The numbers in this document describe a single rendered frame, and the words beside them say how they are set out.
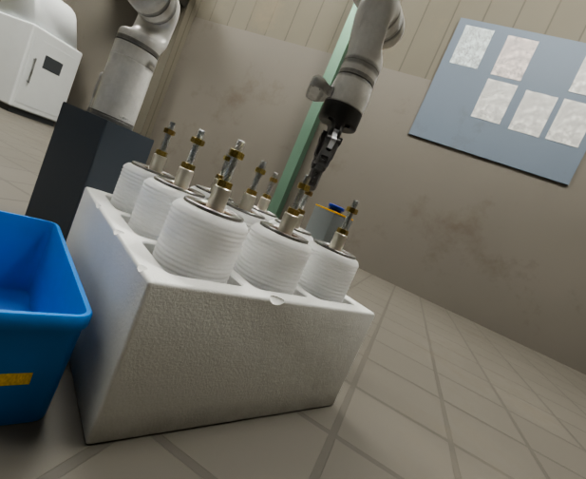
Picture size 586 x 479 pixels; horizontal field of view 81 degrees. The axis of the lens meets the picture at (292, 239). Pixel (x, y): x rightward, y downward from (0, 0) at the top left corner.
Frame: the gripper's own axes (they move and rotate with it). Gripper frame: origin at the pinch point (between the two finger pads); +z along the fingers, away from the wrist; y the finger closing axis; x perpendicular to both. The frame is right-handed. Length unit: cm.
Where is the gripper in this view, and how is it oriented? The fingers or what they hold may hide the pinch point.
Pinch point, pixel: (312, 180)
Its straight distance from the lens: 66.3
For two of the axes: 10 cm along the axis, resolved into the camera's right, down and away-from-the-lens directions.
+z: -4.0, 9.1, 1.1
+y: -0.5, -1.4, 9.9
